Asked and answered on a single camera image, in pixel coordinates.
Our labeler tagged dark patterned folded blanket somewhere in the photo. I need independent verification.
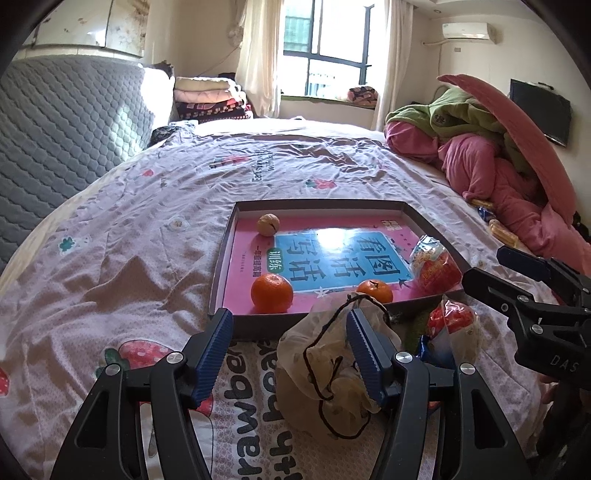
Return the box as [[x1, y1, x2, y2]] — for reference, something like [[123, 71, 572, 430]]
[[175, 99, 254, 123]]

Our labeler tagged white air conditioner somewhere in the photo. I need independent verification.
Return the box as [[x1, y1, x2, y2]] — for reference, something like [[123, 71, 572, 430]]
[[441, 21, 491, 43]]

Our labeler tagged red apple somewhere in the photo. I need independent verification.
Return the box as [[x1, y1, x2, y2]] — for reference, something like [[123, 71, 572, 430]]
[[409, 235, 462, 294]]

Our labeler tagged small pink patterned blanket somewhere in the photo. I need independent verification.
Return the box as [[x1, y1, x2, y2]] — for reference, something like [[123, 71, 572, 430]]
[[347, 85, 379, 109]]

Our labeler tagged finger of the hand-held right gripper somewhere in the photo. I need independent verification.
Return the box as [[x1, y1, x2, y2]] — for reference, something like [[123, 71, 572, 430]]
[[497, 246, 591, 308], [463, 268, 591, 333]]

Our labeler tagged grey cardboard box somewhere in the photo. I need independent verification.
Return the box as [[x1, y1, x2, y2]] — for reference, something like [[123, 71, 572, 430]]
[[208, 200, 476, 341]]

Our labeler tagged white pillow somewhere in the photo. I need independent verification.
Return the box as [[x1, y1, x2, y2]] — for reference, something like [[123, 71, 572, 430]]
[[141, 67, 178, 148]]

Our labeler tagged dark patterned cloth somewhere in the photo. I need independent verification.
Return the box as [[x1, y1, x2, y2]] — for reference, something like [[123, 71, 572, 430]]
[[151, 121, 198, 147]]

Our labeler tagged grey quilted headboard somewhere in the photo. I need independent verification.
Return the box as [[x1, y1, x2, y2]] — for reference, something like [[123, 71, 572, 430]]
[[0, 55, 155, 273]]

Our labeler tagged black television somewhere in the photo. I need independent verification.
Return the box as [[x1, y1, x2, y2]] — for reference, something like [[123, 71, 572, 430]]
[[509, 78, 572, 147]]

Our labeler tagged pink and blue book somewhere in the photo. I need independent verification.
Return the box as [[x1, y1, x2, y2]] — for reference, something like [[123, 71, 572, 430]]
[[223, 212, 462, 315]]

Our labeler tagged window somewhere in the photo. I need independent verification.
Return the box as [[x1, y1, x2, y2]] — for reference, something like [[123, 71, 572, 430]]
[[283, 0, 376, 100]]

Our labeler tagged pink folded blanket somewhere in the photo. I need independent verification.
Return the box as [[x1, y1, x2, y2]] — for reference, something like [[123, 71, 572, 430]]
[[174, 89, 245, 104]]

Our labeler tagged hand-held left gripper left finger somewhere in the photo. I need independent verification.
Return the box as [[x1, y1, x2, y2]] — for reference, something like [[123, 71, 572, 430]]
[[48, 308, 235, 480]]

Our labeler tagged pink green blanket pile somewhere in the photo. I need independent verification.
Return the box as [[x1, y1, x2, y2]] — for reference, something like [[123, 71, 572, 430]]
[[436, 74, 578, 227]]

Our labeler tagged cream folded blanket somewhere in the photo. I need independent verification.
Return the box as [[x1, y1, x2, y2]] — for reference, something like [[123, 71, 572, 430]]
[[174, 76, 236, 93]]

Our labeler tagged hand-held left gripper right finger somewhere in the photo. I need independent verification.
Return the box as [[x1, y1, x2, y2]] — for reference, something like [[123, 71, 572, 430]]
[[345, 308, 532, 480]]

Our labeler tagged pink quilt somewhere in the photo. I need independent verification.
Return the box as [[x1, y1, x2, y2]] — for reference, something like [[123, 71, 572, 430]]
[[384, 121, 591, 259]]

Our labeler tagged long yellow snack packet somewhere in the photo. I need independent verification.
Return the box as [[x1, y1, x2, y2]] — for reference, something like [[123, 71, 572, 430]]
[[488, 219, 520, 246]]

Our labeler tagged red white snack packet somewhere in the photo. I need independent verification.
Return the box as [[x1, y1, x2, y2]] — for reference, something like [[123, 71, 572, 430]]
[[425, 295, 481, 370]]

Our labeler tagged blue cookie packet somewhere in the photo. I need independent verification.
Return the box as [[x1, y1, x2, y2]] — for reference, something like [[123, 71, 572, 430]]
[[418, 335, 437, 365]]

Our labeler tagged walnut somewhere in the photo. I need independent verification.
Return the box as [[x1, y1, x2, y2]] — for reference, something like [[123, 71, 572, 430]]
[[257, 213, 281, 237]]

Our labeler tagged floral printed wall cabinet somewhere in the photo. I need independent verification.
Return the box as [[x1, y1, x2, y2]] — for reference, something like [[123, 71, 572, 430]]
[[21, 0, 151, 58]]

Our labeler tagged cream curtain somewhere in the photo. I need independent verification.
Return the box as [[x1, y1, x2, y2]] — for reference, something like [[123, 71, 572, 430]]
[[235, 0, 289, 120], [369, 0, 414, 130]]

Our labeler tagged orange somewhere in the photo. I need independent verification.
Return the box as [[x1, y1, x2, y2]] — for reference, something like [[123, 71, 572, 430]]
[[355, 279, 393, 305], [250, 273, 294, 313]]

